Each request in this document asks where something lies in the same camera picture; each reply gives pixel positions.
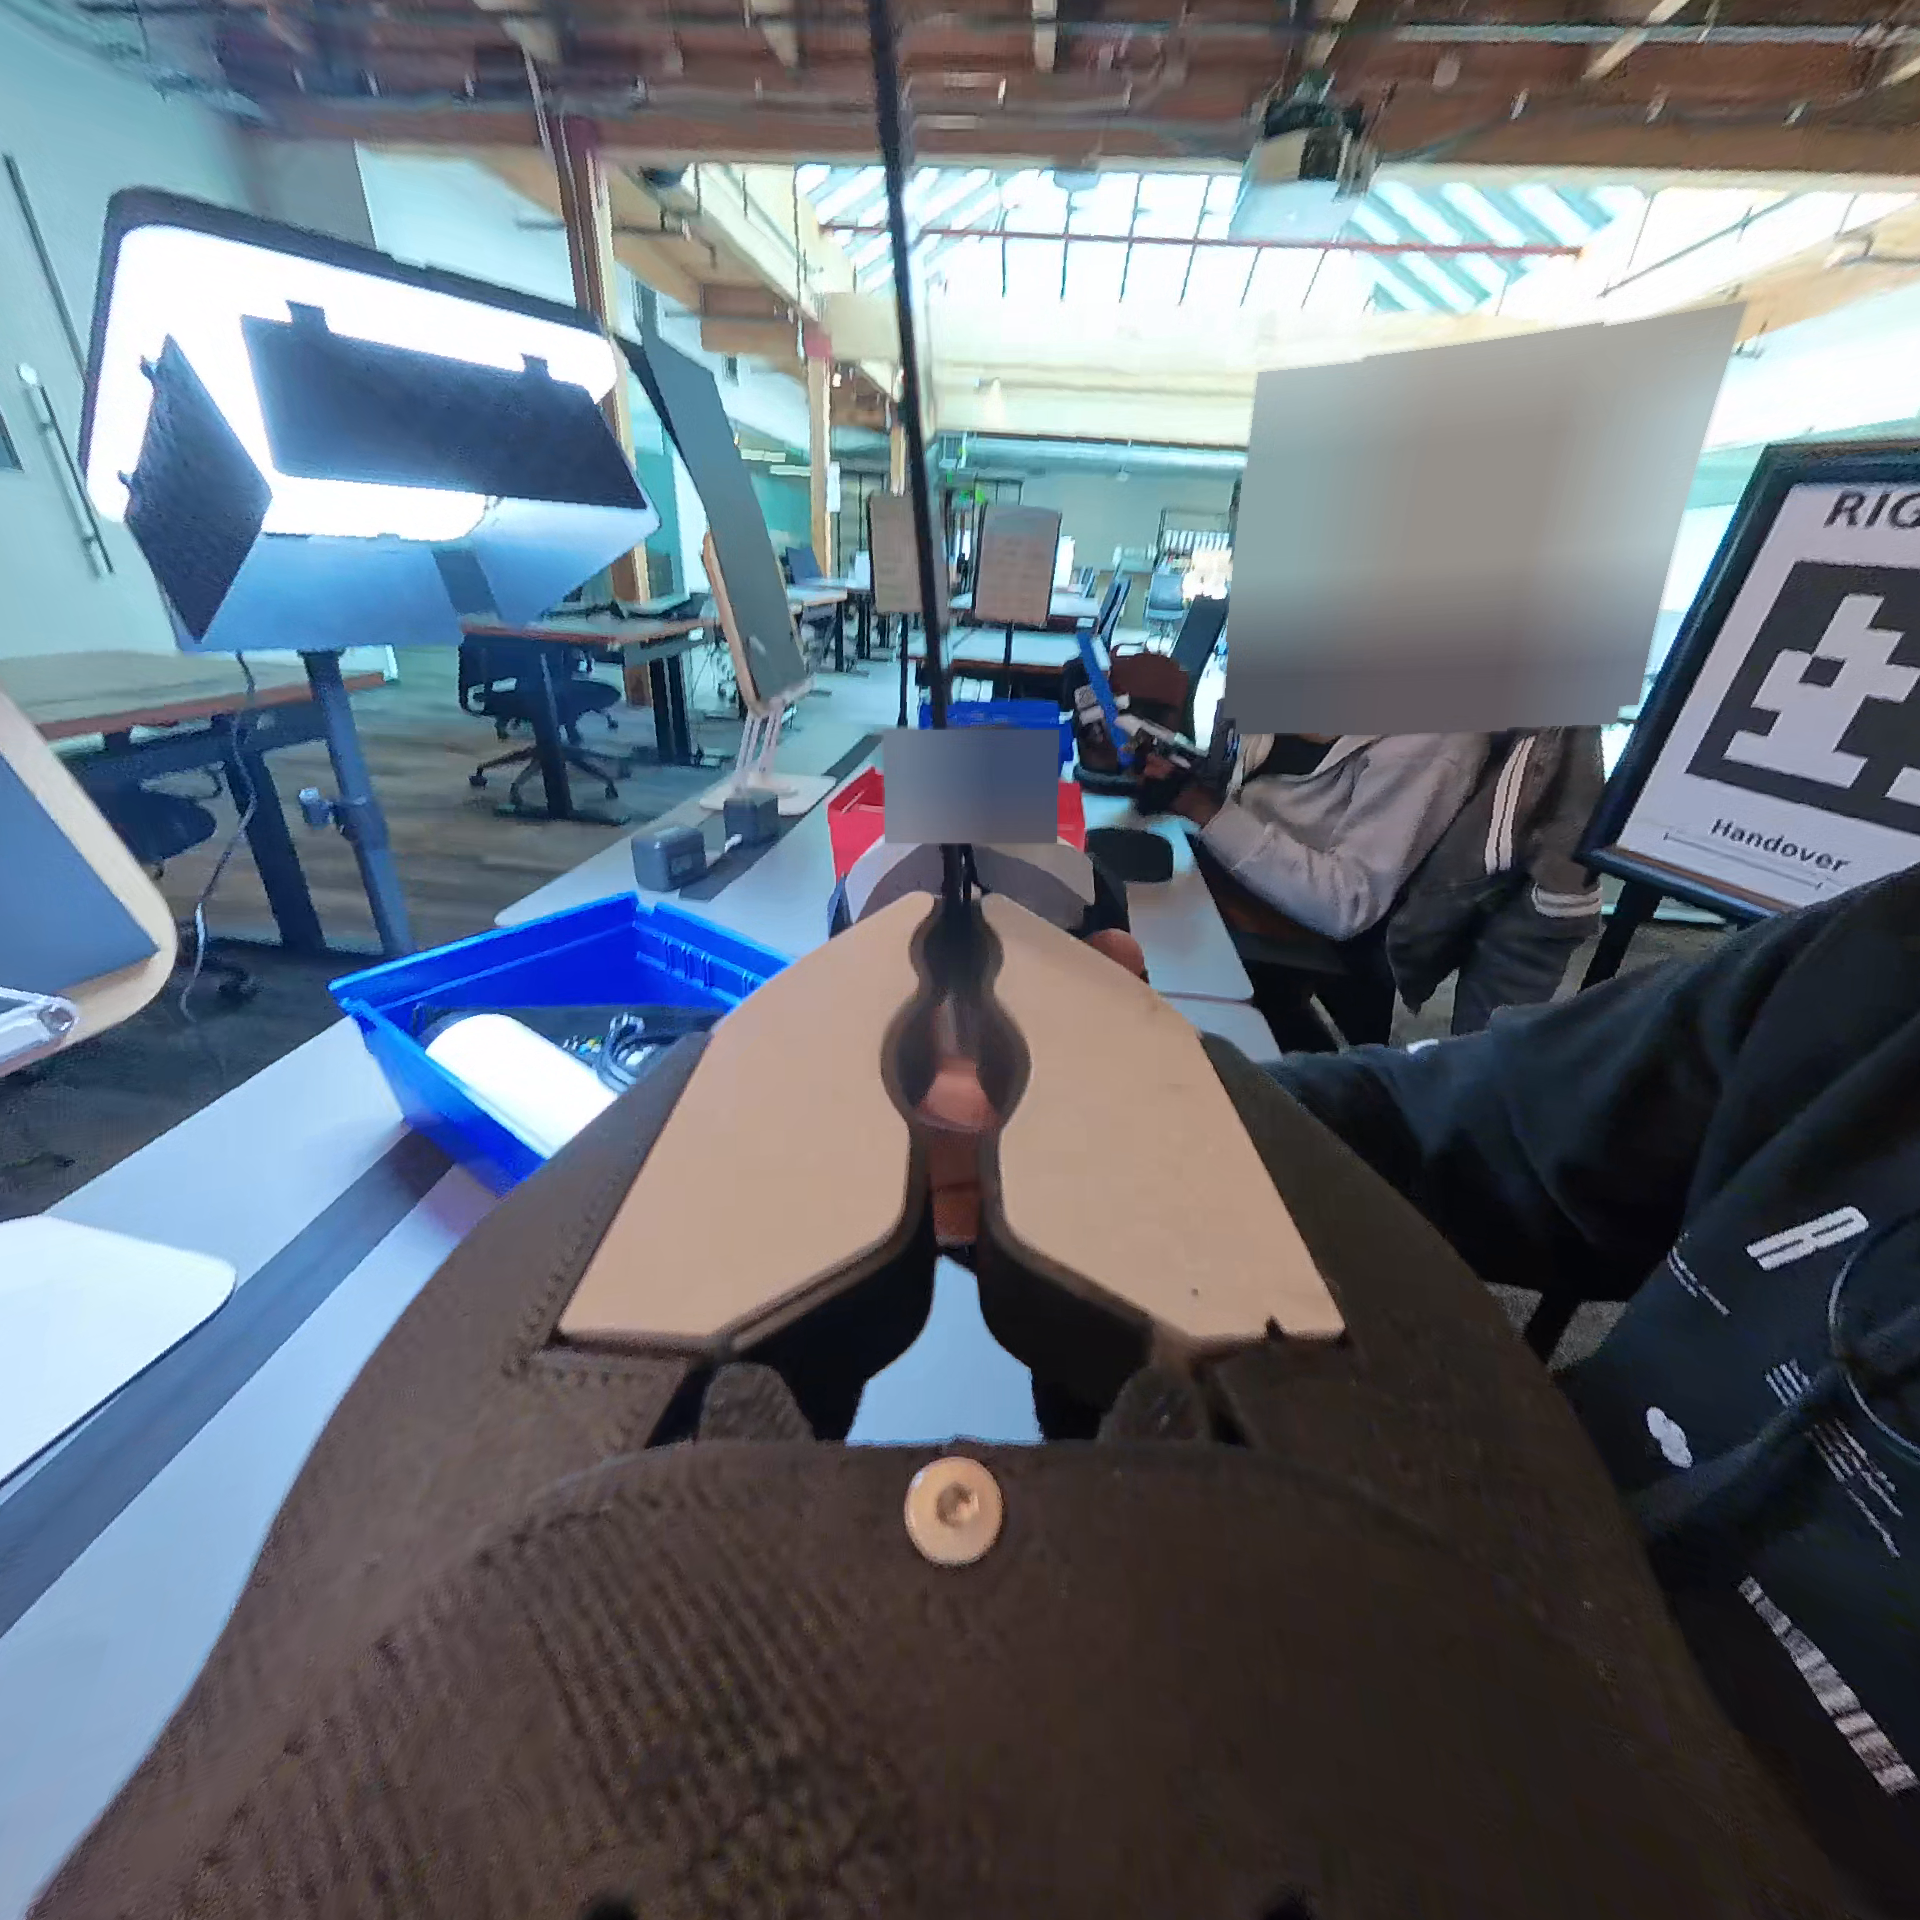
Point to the red plastic bin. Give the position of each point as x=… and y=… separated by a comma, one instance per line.
x=855, y=818

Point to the wooden office desk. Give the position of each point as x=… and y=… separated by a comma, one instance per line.
x=586, y=628
x=151, y=683

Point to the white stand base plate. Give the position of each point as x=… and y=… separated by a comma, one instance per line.
x=90, y=1307

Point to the black packet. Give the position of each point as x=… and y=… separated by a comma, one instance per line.
x=907, y=375

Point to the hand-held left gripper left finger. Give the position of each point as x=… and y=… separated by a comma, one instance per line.
x=752, y=1171

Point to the framed marker sign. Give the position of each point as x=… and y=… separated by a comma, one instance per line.
x=1771, y=675

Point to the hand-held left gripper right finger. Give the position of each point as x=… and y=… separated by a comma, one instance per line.
x=1156, y=1171

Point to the person's right forearm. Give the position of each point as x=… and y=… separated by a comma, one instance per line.
x=1500, y=1141

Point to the ceiling projector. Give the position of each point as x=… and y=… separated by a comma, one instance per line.
x=1306, y=165

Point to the black office chair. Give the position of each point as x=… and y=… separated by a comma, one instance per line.
x=525, y=705
x=151, y=824

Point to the person's left hand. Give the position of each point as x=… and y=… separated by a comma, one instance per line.
x=954, y=1095

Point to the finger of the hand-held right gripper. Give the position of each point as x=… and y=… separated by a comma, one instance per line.
x=900, y=873
x=1044, y=877

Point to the blue plastic bin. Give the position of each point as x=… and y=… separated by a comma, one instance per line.
x=990, y=715
x=390, y=1035

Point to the white book stand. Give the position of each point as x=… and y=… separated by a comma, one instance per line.
x=772, y=782

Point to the studio light panel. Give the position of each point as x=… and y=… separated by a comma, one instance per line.
x=375, y=449

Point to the wooden-rimmed black board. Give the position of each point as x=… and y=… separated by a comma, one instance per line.
x=729, y=510
x=75, y=902

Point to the white cylindrical bottle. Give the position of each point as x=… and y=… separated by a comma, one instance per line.
x=509, y=1080

